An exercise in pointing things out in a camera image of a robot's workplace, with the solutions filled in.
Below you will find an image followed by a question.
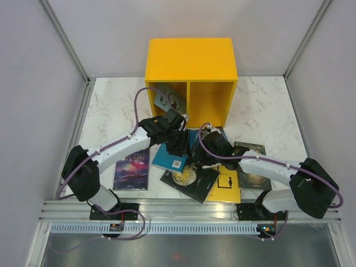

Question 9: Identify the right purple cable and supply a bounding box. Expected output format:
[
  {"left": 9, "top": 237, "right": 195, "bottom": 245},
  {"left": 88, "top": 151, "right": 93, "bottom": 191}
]
[{"left": 199, "top": 122, "right": 343, "bottom": 209}]

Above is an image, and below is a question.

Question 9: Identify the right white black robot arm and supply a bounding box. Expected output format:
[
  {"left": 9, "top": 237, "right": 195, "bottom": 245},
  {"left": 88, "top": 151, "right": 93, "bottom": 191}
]
[{"left": 198, "top": 131, "right": 343, "bottom": 219}]

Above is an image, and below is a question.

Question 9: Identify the light blue cat book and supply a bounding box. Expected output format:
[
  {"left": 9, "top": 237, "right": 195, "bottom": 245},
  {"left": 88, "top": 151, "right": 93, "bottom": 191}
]
[{"left": 154, "top": 83, "right": 186, "bottom": 114}]

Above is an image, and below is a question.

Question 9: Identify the white slotted cable duct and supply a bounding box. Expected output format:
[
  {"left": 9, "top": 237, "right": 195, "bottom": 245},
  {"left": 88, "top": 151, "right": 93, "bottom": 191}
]
[{"left": 51, "top": 222, "right": 260, "bottom": 235}]

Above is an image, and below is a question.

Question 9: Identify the blue 20000 Leagues book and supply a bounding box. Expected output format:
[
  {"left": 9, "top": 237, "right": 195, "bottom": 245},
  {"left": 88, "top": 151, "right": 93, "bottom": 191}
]
[{"left": 152, "top": 130, "right": 198, "bottom": 172}]

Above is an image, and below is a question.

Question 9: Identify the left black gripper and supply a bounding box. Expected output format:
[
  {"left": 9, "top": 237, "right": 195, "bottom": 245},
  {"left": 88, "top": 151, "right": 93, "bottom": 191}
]
[{"left": 164, "top": 127, "right": 191, "bottom": 158}]

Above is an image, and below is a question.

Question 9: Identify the right aluminium frame post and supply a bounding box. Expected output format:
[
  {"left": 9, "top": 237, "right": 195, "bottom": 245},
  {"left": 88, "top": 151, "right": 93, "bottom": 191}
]
[{"left": 283, "top": 0, "right": 334, "bottom": 80}]

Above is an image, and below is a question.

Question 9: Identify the yellow notebook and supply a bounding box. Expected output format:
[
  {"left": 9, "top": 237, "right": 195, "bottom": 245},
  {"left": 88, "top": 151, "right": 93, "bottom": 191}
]
[{"left": 206, "top": 165, "right": 241, "bottom": 204}]

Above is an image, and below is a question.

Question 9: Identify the dark Wuthering Heights book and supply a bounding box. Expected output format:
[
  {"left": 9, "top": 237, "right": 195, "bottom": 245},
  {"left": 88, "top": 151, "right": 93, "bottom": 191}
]
[{"left": 204, "top": 130, "right": 232, "bottom": 154}]

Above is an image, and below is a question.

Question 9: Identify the green Alice Wonderland book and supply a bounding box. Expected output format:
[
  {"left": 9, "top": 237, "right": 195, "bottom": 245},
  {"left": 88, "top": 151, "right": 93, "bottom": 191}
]
[{"left": 234, "top": 141, "right": 273, "bottom": 191}]

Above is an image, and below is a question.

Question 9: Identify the aluminium frame post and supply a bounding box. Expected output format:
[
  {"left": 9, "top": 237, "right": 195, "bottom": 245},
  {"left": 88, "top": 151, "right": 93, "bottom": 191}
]
[
  {"left": 283, "top": 0, "right": 334, "bottom": 80},
  {"left": 38, "top": 0, "right": 92, "bottom": 84}
]

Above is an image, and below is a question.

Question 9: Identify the aluminium front rail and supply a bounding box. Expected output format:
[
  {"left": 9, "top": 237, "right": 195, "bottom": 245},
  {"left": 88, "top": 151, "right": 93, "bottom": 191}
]
[{"left": 38, "top": 197, "right": 342, "bottom": 223}]

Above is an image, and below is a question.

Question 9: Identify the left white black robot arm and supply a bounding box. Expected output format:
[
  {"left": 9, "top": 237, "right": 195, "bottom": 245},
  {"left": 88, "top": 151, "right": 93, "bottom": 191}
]
[{"left": 56, "top": 115, "right": 189, "bottom": 220}]

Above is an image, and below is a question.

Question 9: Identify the black Moon and Sixpence book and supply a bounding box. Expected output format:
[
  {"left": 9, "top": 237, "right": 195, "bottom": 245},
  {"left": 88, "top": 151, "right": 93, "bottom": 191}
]
[{"left": 160, "top": 159, "right": 220, "bottom": 204}]

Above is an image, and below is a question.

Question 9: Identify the left aluminium frame post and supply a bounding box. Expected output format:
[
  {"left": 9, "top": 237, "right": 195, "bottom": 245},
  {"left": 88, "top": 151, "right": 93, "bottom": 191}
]
[{"left": 38, "top": 0, "right": 92, "bottom": 84}]

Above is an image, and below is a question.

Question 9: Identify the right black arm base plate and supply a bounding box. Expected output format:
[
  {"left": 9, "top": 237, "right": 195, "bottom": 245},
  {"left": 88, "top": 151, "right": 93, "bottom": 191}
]
[{"left": 236, "top": 203, "right": 286, "bottom": 221}]

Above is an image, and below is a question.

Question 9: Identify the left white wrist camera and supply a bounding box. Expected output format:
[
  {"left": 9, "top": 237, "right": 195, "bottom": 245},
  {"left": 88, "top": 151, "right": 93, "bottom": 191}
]
[{"left": 163, "top": 108, "right": 190, "bottom": 131}]

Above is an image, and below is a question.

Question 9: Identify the yellow wooden two-slot shelf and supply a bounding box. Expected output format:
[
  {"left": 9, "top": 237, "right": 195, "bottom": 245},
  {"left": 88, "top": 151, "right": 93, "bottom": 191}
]
[{"left": 145, "top": 38, "right": 238, "bottom": 128}]

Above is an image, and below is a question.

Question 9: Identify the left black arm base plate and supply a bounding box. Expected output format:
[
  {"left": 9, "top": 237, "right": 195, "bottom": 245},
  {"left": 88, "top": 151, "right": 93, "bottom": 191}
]
[{"left": 89, "top": 203, "right": 140, "bottom": 221}]

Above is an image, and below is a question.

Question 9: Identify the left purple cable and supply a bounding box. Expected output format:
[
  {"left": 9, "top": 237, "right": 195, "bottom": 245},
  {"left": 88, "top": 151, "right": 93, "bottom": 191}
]
[{"left": 55, "top": 87, "right": 167, "bottom": 201}]

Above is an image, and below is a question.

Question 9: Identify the purple cable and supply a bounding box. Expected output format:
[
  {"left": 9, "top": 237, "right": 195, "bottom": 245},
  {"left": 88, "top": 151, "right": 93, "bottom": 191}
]
[
  {"left": 199, "top": 122, "right": 343, "bottom": 209},
  {"left": 55, "top": 87, "right": 167, "bottom": 201}
]

